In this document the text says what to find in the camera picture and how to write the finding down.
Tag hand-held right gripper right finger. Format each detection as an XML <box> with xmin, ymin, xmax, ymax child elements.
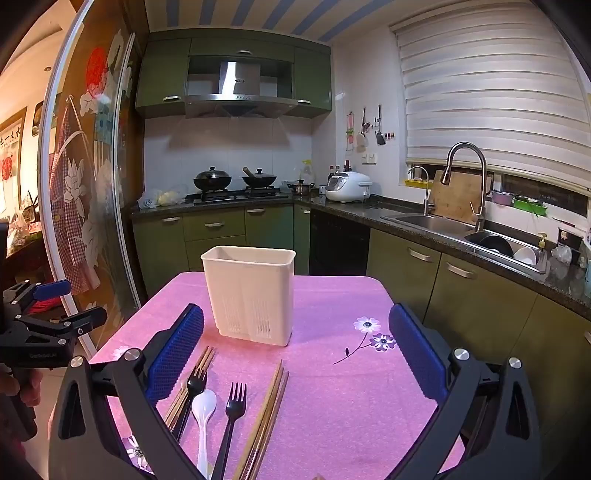
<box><xmin>389</xmin><ymin>303</ymin><xmax>542</xmax><ymax>480</ymax></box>

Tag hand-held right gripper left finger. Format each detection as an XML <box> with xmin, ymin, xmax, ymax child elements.
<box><xmin>48</xmin><ymin>303</ymin><xmax>212</xmax><ymax>480</ymax></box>

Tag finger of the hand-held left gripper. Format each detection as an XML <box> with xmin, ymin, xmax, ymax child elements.
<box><xmin>4</xmin><ymin>279</ymin><xmax>73</xmax><ymax>315</ymax></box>
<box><xmin>23</xmin><ymin>308</ymin><xmax>108</xmax><ymax>348</ymax></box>

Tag black plastic fork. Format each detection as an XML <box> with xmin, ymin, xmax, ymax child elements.
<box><xmin>173</xmin><ymin>366</ymin><xmax>208</xmax><ymax>441</ymax></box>
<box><xmin>210</xmin><ymin>382</ymin><xmax>247</xmax><ymax>480</ymax></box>

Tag white plastic spoon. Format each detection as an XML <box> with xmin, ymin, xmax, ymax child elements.
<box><xmin>191</xmin><ymin>389</ymin><xmax>218</xmax><ymax>480</ymax></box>

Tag white plastic utensil holder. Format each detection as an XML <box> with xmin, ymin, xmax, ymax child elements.
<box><xmin>201</xmin><ymin>246</ymin><xmax>297</xmax><ymax>347</ymax></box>

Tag person's left hand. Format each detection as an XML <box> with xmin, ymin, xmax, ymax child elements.
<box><xmin>11</xmin><ymin>369</ymin><xmax>44</xmax><ymax>409</ymax></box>

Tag pink flowered tablecloth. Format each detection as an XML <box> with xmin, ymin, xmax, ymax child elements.
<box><xmin>88</xmin><ymin>271</ymin><xmax>467</xmax><ymax>480</ymax></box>

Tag flower print sliding door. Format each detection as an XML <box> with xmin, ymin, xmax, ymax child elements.
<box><xmin>39</xmin><ymin>0</ymin><xmax>148</xmax><ymax>361</ymax></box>

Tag green base cabinets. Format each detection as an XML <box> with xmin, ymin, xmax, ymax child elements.
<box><xmin>131</xmin><ymin>205</ymin><xmax>591</xmax><ymax>480</ymax></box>

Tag steel kitchen sink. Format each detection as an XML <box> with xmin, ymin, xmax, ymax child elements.
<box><xmin>381</xmin><ymin>213</ymin><xmax>550</xmax><ymax>275</ymax></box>

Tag black appliance front panel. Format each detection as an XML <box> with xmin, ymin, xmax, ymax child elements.
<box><xmin>309</xmin><ymin>210</ymin><xmax>371</xmax><ymax>277</ymax></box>

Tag black pan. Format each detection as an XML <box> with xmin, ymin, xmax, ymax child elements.
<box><xmin>466</xmin><ymin>231</ymin><xmax>514</xmax><ymax>258</ymax></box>

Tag white plastic bags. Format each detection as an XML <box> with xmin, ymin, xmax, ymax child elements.
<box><xmin>137</xmin><ymin>185</ymin><xmax>189</xmax><ymax>208</ymax></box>

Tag dark stone countertop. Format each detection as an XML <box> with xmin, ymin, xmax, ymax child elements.
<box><xmin>129</xmin><ymin>191</ymin><xmax>591</xmax><ymax>319</ymax></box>

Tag wooden cutting board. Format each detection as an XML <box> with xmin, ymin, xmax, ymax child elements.
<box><xmin>429</xmin><ymin>171</ymin><xmax>494</xmax><ymax>226</ymax></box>

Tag small steel faucet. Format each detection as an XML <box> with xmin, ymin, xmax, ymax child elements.
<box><xmin>407</xmin><ymin>165</ymin><xmax>435</xmax><ymax>215</ymax></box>

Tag gas stove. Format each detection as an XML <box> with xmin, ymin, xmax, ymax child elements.
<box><xmin>185</xmin><ymin>187</ymin><xmax>289</xmax><ymax>204</ymax></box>

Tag black wok with lid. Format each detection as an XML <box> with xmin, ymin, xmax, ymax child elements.
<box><xmin>193</xmin><ymin>167</ymin><xmax>233</xmax><ymax>192</ymax></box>

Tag white rice cooker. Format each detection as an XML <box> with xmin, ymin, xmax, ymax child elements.
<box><xmin>325</xmin><ymin>172</ymin><xmax>374</xmax><ymax>204</ymax></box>

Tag tall steel faucet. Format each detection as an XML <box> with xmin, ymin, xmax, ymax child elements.
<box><xmin>441</xmin><ymin>142</ymin><xmax>488</xmax><ymax>232</ymax></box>

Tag green tray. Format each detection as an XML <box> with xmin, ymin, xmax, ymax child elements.
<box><xmin>513</xmin><ymin>196</ymin><xmax>548</xmax><ymax>217</ymax></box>

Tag black box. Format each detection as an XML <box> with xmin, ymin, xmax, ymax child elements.
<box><xmin>558</xmin><ymin>225</ymin><xmax>585</xmax><ymax>250</ymax></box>

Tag white window blind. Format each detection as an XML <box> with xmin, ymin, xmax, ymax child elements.
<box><xmin>390</xmin><ymin>14</ymin><xmax>591</xmax><ymax>190</ymax></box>

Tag steel range hood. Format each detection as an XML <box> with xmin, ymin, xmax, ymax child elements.
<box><xmin>185</xmin><ymin>55</ymin><xmax>298</xmax><ymax>118</ymax></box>

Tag framed wall calligraphy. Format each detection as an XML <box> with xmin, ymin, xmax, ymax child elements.
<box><xmin>0</xmin><ymin>108</ymin><xmax>27</xmax><ymax>220</ymax></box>

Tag black wok with wooden handle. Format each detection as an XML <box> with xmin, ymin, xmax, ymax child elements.
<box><xmin>242</xmin><ymin>167</ymin><xmax>279</xmax><ymax>189</ymax></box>

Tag green wall cabinet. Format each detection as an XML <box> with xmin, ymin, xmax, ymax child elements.
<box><xmin>293</xmin><ymin>46</ymin><xmax>333</xmax><ymax>116</ymax></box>
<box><xmin>135</xmin><ymin>38</ymin><xmax>192</xmax><ymax>118</ymax></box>

